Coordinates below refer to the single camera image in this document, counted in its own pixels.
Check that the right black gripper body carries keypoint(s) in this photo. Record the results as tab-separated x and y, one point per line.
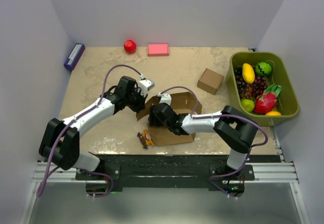
155	121

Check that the purple grapes bunch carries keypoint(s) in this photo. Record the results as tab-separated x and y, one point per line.
249	91

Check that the purple blue box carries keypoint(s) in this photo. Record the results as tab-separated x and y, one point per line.
74	56

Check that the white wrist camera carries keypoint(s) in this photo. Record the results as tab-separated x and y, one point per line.
145	85
164	98

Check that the red dragon fruit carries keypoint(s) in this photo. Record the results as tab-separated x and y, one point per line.
267	101

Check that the pink rectangular box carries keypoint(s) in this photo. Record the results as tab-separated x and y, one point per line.
156	50

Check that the small folded cardboard box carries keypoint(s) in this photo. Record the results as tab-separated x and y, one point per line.
210	81

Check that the small snack wrapper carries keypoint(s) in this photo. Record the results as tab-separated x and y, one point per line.
145	139

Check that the yellow mango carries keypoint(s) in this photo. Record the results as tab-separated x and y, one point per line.
248	73

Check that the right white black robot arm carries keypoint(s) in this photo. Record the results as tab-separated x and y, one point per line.
236	130

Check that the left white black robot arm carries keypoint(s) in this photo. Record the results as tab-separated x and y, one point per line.
61	140

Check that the red apple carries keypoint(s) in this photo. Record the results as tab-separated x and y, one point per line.
130	46

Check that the green round fruit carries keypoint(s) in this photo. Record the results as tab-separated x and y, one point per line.
263	68

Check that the olive green plastic bin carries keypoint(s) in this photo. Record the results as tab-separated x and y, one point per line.
287	103

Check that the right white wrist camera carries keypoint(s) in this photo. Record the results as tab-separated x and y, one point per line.
164	98

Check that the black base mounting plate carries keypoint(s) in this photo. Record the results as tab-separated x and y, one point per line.
163	171

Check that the large brown cardboard box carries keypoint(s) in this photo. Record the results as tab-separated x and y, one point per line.
182	104

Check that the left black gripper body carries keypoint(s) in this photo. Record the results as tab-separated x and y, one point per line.
135	99

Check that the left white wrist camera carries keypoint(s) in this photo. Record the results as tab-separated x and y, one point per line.
145	85

